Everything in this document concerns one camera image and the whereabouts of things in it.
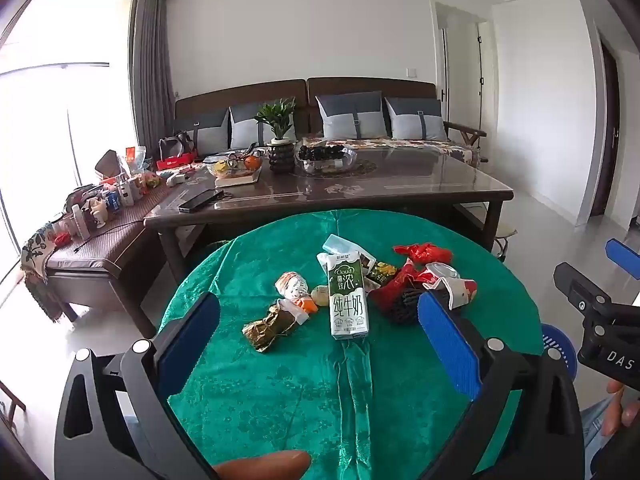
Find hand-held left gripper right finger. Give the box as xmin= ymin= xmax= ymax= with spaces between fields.
xmin=417 ymin=290 xmax=585 ymax=480

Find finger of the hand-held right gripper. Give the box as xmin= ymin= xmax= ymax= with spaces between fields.
xmin=605 ymin=238 xmax=640 ymax=281
xmin=553 ymin=261 xmax=618 ymax=313

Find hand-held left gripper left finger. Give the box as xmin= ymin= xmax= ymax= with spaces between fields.
xmin=54 ymin=291 xmax=221 ymax=480

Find blue plastic basket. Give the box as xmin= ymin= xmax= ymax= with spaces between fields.
xmin=540 ymin=323 xmax=578 ymax=381

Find crushed red white paper cup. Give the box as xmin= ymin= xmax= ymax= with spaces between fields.
xmin=425 ymin=261 xmax=478 ymax=310

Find green snack wrapper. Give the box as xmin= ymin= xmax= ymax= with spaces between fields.
xmin=367 ymin=260 xmax=401 ymax=286

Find white green milk carton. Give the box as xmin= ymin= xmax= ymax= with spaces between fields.
xmin=316 ymin=249 xmax=372 ymax=341

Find white orange striped wrapper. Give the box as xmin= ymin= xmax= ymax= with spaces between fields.
xmin=275 ymin=271 xmax=308 ymax=301

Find clear plastic box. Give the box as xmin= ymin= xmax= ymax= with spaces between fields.
xmin=321 ymin=234 xmax=363 ymax=261

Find person's right hand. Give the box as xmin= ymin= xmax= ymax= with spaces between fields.
xmin=602 ymin=380 xmax=629 ymax=437

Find gold crumpled wrapper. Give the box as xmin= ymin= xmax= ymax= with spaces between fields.
xmin=242 ymin=300 xmax=301 ymax=353

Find red packet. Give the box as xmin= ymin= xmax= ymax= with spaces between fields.
xmin=370 ymin=262 xmax=426 ymax=313

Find person's jeans leg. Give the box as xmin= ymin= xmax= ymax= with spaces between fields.
xmin=580 ymin=395 xmax=616 ymax=466

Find beige rolling stool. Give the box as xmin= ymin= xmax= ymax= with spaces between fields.
xmin=492 ymin=222 xmax=518 ymax=263

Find red plastic bag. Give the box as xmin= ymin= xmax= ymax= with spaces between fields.
xmin=393 ymin=242 xmax=453 ymax=266

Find green tablecloth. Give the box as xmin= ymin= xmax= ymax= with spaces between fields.
xmin=157 ymin=208 xmax=543 ymax=480

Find dark wooden door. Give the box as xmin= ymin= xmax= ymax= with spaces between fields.
xmin=590 ymin=42 xmax=622 ymax=218

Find black remote control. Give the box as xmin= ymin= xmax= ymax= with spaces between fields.
xmin=179 ymin=189 xmax=225 ymax=213

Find cluster of bottles and jars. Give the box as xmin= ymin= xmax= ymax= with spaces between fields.
xmin=52 ymin=157 xmax=166 ymax=241

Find dark wooden coffee table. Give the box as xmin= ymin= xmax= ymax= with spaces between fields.
xmin=144 ymin=152 xmax=515 ymax=281

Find fruit tray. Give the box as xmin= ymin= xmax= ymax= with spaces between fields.
xmin=207 ymin=152 xmax=263 ymax=188

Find patterned throw blanket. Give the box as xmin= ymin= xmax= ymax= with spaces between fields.
xmin=20 ymin=220 xmax=68 ymax=322

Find red gift box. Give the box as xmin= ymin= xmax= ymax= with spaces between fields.
xmin=156 ymin=155 xmax=196 ymax=171

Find wooden sofa armrest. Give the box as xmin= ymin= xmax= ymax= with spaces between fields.
xmin=442 ymin=120 xmax=488 ymax=153

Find grey handbag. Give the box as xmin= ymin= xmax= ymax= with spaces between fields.
xmin=159 ymin=130 xmax=197 ymax=161

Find dark ribbed vase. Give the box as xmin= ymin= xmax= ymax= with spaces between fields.
xmin=267 ymin=140 xmax=297 ymax=173

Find floral sofa cover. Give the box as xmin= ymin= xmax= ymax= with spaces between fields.
xmin=302 ymin=135 xmax=481 ymax=166

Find glass fruit bowl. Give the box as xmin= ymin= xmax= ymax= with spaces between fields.
xmin=295 ymin=144 xmax=358 ymax=175

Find dark grapes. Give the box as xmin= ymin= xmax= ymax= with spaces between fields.
xmin=299 ymin=144 xmax=346 ymax=161

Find potted green plant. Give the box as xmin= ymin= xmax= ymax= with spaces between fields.
xmin=254 ymin=99 xmax=298 ymax=142

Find white door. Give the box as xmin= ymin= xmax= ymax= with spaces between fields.
xmin=435 ymin=2 xmax=493 ymax=133

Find brown wooden sofa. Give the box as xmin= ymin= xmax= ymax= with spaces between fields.
xmin=172 ymin=77 xmax=488 ymax=163

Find grey curtain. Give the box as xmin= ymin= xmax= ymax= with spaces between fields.
xmin=131 ymin=0 xmax=176 ymax=148

